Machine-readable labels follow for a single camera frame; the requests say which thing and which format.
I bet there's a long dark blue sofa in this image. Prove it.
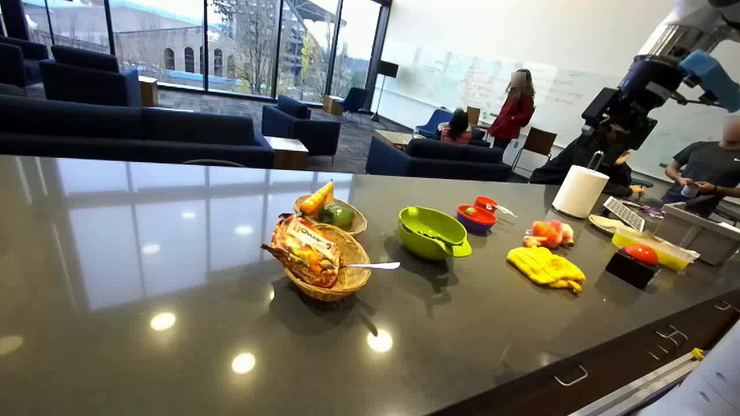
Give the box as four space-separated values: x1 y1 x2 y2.
0 91 275 170

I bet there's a yellow cloth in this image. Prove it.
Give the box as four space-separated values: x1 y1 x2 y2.
504 244 588 295

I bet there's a lime green bowl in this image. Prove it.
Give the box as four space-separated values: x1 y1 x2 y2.
396 203 475 263

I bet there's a low side table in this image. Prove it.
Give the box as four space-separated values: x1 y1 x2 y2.
262 133 313 170

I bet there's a woman in red top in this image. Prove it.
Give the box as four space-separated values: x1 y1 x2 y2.
488 66 539 152

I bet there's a red bowl blue rim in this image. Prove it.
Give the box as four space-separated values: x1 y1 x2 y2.
457 200 499 235

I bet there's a grey bin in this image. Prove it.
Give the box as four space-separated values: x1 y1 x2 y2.
645 200 740 267

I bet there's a white label card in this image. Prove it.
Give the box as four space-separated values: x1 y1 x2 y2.
601 193 647 235

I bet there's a pink orange plush toy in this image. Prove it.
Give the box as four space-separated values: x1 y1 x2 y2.
520 216 578 251

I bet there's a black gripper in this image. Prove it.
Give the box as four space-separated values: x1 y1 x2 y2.
581 54 690 152

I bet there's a dark blue armchair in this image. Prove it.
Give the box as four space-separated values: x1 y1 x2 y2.
262 94 343 156
37 43 144 109
340 85 371 115

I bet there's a yellow toy fruit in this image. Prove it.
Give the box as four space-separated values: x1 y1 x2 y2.
299 181 339 221

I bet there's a bright blue armchair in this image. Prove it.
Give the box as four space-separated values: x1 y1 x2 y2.
414 103 458 141

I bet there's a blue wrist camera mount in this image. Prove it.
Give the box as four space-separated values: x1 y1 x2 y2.
677 49 740 112

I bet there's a white paper stack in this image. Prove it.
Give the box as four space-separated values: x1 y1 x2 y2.
570 322 740 416

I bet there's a seated person pink top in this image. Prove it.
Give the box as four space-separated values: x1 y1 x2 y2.
437 106 475 148

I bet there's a black speaker on stand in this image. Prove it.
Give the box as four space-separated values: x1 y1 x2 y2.
373 57 403 117

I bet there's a large wicker basket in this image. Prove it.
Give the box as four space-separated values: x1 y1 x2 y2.
275 216 374 305

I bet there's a green toy fruit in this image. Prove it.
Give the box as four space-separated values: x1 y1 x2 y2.
321 200 358 232

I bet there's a silver spoon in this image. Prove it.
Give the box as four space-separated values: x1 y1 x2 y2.
343 258 403 272

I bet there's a small wooden table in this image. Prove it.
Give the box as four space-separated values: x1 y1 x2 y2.
137 74 161 109

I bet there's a man in dark shirt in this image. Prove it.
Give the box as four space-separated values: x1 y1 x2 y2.
662 112 740 216

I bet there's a short dark blue sofa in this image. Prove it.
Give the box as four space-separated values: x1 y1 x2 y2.
363 136 517 183

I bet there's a person in black clothes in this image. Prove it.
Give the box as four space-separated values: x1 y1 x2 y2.
531 124 637 193

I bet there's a white paper towel roll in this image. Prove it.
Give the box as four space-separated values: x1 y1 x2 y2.
551 161 610 221

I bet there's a brown chair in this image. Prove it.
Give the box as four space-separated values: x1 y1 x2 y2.
512 124 561 174

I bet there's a yellow plastic container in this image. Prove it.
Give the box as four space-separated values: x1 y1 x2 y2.
610 226 704 275

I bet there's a red ball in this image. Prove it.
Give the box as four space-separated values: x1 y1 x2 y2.
623 242 662 271

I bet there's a toy sandwich food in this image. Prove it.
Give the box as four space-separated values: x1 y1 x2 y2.
262 213 343 290

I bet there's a small wicker basket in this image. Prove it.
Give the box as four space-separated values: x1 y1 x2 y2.
291 191 371 237

